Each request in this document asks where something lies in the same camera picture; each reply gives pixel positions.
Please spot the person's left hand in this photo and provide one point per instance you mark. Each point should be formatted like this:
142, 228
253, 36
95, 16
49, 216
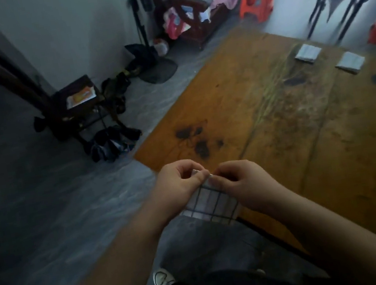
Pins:
174, 190

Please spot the person's right hand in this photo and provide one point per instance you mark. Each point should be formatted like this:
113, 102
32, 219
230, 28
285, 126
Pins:
254, 187

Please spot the checked cloth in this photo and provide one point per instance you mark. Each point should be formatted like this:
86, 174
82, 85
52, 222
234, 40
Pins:
308, 53
350, 62
213, 205

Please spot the person's right forearm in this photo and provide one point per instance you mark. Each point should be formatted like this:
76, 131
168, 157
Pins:
353, 238

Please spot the person's white left shoe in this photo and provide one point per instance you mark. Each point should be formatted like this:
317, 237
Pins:
162, 281

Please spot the black blue bag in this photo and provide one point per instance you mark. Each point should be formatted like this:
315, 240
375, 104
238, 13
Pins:
112, 144

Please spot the black standing fan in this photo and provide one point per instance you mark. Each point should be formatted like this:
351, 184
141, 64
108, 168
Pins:
157, 71

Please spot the white orange paper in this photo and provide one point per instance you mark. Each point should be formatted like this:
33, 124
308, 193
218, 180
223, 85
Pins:
80, 97

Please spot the dark wooden sofa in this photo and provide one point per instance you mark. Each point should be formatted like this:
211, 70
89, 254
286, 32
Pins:
195, 27

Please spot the pink plastic bag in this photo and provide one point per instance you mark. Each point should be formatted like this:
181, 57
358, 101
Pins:
172, 23

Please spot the white crumpled paper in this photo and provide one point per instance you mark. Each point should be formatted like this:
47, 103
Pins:
205, 16

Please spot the white blue printed paper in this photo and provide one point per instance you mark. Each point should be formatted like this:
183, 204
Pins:
188, 11

